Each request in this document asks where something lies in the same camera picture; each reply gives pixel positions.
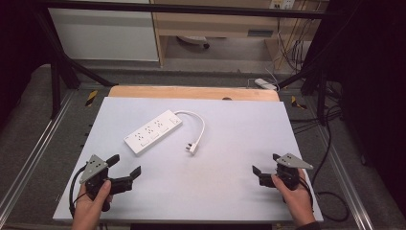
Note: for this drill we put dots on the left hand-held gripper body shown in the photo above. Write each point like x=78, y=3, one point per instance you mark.
x=94, y=167

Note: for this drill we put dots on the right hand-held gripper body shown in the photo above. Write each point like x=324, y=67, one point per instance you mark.
x=288, y=171

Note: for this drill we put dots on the white power plug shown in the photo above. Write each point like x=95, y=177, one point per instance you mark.
x=192, y=148

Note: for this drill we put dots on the person's right hand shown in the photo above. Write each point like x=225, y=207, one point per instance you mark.
x=298, y=202

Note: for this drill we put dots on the person's left hand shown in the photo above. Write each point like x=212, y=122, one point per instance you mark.
x=86, y=209

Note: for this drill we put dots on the white board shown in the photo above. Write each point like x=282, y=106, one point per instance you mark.
x=223, y=172

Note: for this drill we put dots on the yellow black tape strip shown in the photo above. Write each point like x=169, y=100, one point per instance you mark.
x=297, y=103
x=91, y=98

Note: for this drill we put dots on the small white floor power strip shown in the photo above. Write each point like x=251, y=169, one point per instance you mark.
x=265, y=84

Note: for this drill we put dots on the wooden table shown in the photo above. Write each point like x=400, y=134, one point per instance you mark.
x=191, y=93

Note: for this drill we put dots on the black curtain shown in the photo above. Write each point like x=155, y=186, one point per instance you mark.
x=373, y=96
x=19, y=54

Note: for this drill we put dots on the white cabinet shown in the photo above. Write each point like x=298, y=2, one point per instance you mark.
x=105, y=35

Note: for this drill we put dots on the office chair base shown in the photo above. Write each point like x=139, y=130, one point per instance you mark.
x=194, y=40

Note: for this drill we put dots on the light wooden desk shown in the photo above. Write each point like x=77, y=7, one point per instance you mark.
x=217, y=24

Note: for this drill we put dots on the aluminium rail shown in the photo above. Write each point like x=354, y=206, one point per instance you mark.
x=35, y=153
x=344, y=179

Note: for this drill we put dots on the white wall socket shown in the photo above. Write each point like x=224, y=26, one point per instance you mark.
x=282, y=4

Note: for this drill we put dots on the black metal frame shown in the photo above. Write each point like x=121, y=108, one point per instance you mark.
x=178, y=9

